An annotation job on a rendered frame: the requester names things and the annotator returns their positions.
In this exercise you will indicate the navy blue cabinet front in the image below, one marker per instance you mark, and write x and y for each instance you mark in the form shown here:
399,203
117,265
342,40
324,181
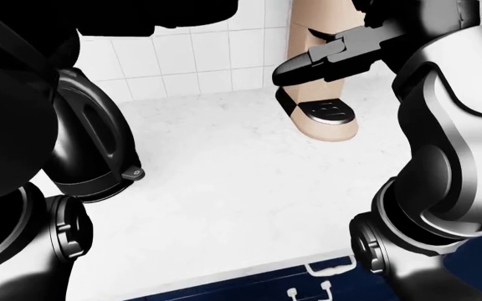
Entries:
232,285

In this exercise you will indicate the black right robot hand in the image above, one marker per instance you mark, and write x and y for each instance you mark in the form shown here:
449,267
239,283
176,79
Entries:
329,61

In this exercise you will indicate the black kettle power base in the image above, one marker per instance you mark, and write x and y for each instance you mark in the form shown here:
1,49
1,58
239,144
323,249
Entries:
94,192

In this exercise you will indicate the beige coffee machine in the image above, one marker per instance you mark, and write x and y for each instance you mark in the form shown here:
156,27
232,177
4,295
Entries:
324,125

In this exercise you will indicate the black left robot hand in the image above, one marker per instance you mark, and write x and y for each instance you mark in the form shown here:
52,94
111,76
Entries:
140,14

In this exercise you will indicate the black electric kettle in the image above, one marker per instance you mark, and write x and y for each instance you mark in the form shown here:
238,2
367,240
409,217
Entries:
94,131

